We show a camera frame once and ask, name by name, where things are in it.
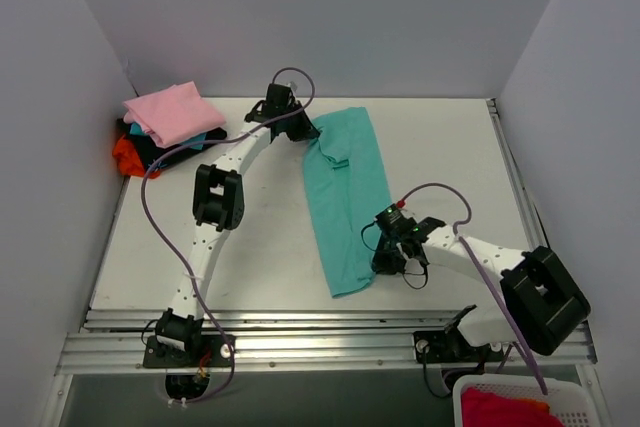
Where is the teal t shirt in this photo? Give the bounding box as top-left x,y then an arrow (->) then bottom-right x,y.
302,107 -> 392,298

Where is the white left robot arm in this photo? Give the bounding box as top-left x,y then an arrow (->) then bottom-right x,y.
155,83 -> 319,366

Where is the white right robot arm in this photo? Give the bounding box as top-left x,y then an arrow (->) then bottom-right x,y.
372,218 -> 591,360

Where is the pink folded t shirt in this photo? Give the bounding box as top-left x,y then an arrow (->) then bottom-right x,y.
123,81 -> 226,148

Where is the black folded patterned t shirt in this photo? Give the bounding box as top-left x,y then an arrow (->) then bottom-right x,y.
117,117 -> 229,179

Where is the orange folded t shirt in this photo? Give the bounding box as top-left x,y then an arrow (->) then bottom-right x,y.
112,134 -> 164,177

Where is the magenta t shirt in basket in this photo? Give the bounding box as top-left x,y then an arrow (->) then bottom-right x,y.
461,388 -> 563,427

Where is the orange garment in basket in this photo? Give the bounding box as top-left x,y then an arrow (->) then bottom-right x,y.
520,398 -> 550,414

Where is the white plastic laundry basket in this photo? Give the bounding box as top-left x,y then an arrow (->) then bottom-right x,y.
452,374 -> 605,426

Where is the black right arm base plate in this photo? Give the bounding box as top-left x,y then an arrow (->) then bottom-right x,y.
412,330 -> 505,364

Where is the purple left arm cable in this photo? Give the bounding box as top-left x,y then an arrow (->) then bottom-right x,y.
141,66 -> 316,404

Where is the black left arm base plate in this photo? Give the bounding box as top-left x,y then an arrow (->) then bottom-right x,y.
142,333 -> 231,369

